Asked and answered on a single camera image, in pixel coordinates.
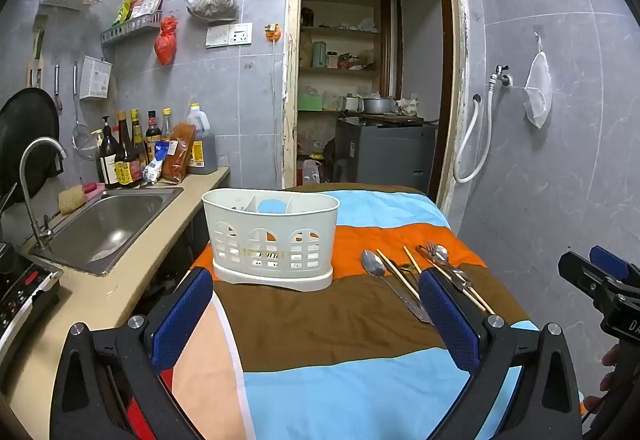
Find dark red label bottle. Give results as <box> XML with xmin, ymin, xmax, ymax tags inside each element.
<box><xmin>145</xmin><ymin>110</ymin><xmax>162</xmax><ymax>163</ymax></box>

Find wall socket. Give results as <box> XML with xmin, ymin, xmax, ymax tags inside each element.
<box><xmin>229</xmin><ymin>22</ymin><xmax>253</xmax><ymax>46</ymax></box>

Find metal cooking pot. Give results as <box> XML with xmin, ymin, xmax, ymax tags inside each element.
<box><xmin>361</xmin><ymin>93</ymin><xmax>398</xmax><ymax>115</ymax></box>

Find metal mesh strainer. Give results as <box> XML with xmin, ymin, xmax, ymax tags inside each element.
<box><xmin>71</xmin><ymin>63</ymin><xmax>96</xmax><ymax>152</ymax></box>

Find curved steel faucet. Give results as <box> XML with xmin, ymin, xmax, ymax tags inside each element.
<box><xmin>19</xmin><ymin>137</ymin><xmax>68</xmax><ymax>251</ymax></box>

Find white plastic jug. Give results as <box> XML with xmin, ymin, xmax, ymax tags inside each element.
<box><xmin>300</xmin><ymin>159</ymin><xmax>323</xmax><ymax>186</ymax></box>

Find red cap soy sauce bottle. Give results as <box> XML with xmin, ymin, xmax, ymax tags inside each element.
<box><xmin>115</xmin><ymin>111</ymin><xmax>142</xmax><ymax>188</ymax></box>

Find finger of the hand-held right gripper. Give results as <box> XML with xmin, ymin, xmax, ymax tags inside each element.
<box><xmin>589</xmin><ymin>245</ymin><xmax>630</xmax><ymax>280</ymax></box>
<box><xmin>558</xmin><ymin>251</ymin><xmax>603</xmax><ymax>293</ymax></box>

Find black wok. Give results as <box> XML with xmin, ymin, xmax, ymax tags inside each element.
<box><xmin>0</xmin><ymin>88</ymin><xmax>61</xmax><ymax>201</ymax></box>

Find large silver spoon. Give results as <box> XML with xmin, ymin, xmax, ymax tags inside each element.
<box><xmin>361</xmin><ymin>249</ymin><xmax>433</xmax><ymax>325</ymax></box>

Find metal wall rack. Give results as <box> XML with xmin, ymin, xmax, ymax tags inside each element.
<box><xmin>100</xmin><ymin>12</ymin><xmax>163</xmax><ymax>46</ymax></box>

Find dark liquid plastic jug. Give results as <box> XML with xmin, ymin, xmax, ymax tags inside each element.
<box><xmin>186</xmin><ymin>103</ymin><xmax>218</xmax><ymax>175</ymax></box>

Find beige kitchen countertop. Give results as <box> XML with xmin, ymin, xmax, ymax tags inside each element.
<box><xmin>0</xmin><ymin>167</ymin><xmax>231</xmax><ymax>426</ymax></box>

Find yellow cap sauce bottle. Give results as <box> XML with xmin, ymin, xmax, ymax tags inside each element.
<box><xmin>129</xmin><ymin>109</ymin><xmax>148</xmax><ymax>171</ymax></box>

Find blue white packet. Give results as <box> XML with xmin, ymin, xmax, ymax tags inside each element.
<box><xmin>142</xmin><ymin>140</ymin><xmax>171</xmax><ymax>183</ymax></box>

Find striped colourful blanket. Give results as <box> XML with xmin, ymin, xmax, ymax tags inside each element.
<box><xmin>125</xmin><ymin>183</ymin><xmax>583</xmax><ymax>440</ymax></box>

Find hanging metal ladle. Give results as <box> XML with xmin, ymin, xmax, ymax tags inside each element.
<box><xmin>52</xmin><ymin>63</ymin><xmax>64</xmax><ymax>113</ymax></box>

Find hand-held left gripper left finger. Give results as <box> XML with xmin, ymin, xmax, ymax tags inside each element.
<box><xmin>50</xmin><ymin>266</ymin><xmax>216</xmax><ymax>440</ymax></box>

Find white plastic utensil holder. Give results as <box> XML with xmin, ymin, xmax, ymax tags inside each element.
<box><xmin>201</xmin><ymin>187</ymin><xmax>341</xmax><ymax>292</ymax></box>

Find grey washing machine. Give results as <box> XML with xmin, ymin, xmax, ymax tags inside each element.
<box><xmin>334</xmin><ymin>117</ymin><xmax>437</xmax><ymax>193</ymax></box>

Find hanging wooden board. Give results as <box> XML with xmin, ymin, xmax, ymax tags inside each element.
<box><xmin>27</xmin><ymin>15</ymin><xmax>48</xmax><ymax>88</ymax></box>

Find white hose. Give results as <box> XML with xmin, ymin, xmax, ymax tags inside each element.
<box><xmin>452</xmin><ymin>93</ymin><xmax>496</xmax><ymax>184</ymax></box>

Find dark pump bottle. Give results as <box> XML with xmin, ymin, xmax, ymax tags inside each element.
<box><xmin>98</xmin><ymin>115</ymin><xmax>121</xmax><ymax>188</ymax></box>

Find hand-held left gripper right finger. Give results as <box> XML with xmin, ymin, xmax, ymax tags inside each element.
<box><xmin>418</xmin><ymin>267</ymin><xmax>583</xmax><ymax>440</ymax></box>

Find white wall box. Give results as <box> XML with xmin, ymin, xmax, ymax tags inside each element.
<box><xmin>79</xmin><ymin>55</ymin><xmax>113</xmax><ymax>101</ymax></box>

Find metal wall tap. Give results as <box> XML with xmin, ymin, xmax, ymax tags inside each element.
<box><xmin>487</xmin><ymin>64</ymin><xmax>513</xmax><ymax>88</ymax></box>

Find hanging white cloth bag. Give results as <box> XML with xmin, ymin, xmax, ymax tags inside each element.
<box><xmin>523</xmin><ymin>33</ymin><xmax>553</xmax><ymax>129</ymax></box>

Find black induction cooker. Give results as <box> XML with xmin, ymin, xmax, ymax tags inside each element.
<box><xmin>0</xmin><ymin>243</ymin><xmax>63</xmax><ymax>351</ymax></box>

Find yellow sponge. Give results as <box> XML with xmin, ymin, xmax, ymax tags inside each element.
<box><xmin>58</xmin><ymin>185</ymin><xmax>86</xmax><ymax>215</ymax></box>

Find red brown snack packet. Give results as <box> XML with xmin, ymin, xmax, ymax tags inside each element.
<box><xmin>130</xmin><ymin>0</ymin><xmax>165</xmax><ymax>20</ymax></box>

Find wooden shelf unit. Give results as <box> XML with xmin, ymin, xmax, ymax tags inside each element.
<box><xmin>299</xmin><ymin>0</ymin><xmax>392</xmax><ymax>113</ymax></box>

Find person's right hand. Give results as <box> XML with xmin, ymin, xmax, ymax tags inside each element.
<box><xmin>582</xmin><ymin>346</ymin><xmax>622</xmax><ymax>415</ymax></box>

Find wall switch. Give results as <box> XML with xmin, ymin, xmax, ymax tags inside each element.
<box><xmin>206</xmin><ymin>24</ymin><xmax>231</xmax><ymax>48</ymax></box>

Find orange red packet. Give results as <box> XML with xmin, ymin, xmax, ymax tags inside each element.
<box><xmin>162</xmin><ymin>121</ymin><xmax>195</xmax><ymax>183</ymax></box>

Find stainless steel sink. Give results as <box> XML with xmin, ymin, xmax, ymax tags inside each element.
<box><xmin>30</xmin><ymin>187</ymin><xmax>185</xmax><ymax>277</ymax></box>

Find red plastic bag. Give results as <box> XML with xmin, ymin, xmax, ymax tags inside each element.
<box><xmin>154</xmin><ymin>15</ymin><xmax>178</xmax><ymax>66</ymax></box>

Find small silver spoon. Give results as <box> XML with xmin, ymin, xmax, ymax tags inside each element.
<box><xmin>430</xmin><ymin>243</ymin><xmax>471</xmax><ymax>286</ymax></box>

